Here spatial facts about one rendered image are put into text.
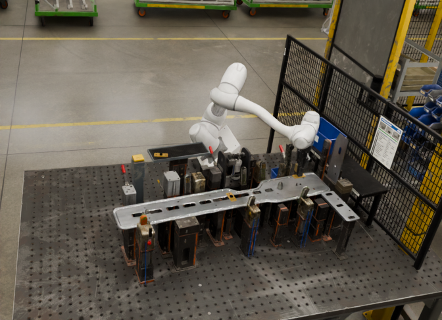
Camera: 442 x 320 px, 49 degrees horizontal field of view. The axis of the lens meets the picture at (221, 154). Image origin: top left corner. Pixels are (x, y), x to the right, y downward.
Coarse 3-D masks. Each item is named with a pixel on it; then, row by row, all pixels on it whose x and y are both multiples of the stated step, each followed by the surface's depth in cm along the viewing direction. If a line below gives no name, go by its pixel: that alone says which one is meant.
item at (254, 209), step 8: (248, 208) 286; (256, 208) 284; (248, 216) 288; (256, 216) 284; (248, 224) 289; (256, 224) 287; (248, 232) 291; (256, 232) 290; (248, 240) 293; (240, 248) 304; (248, 248) 297; (248, 256) 298
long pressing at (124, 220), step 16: (288, 176) 323; (208, 192) 299; (224, 192) 301; (240, 192) 303; (272, 192) 306; (288, 192) 308; (320, 192) 312; (128, 208) 279; (144, 208) 281; (160, 208) 282; (192, 208) 285; (208, 208) 287; (224, 208) 289; (128, 224) 268
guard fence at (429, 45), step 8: (416, 0) 566; (440, 0) 578; (424, 8) 575; (432, 8) 578; (440, 8) 579; (440, 16) 584; (432, 24) 593; (432, 32) 594; (432, 40) 600; (424, 56) 610; (408, 96) 644; (408, 104) 645; (416, 104) 650
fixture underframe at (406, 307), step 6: (420, 300) 296; (426, 300) 303; (432, 300) 305; (438, 300) 303; (384, 306) 289; (390, 306) 290; (408, 306) 340; (426, 306) 313; (432, 306) 307; (438, 306) 306; (354, 312) 284; (402, 312) 339; (408, 312) 335; (426, 312) 313; (432, 312) 309; (438, 312) 310; (318, 318) 277; (324, 318) 279; (330, 318) 280; (336, 318) 281; (342, 318) 287; (408, 318) 333; (414, 318) 332; (420, 318) 319; (426, 318) 314; (432, 318) 312
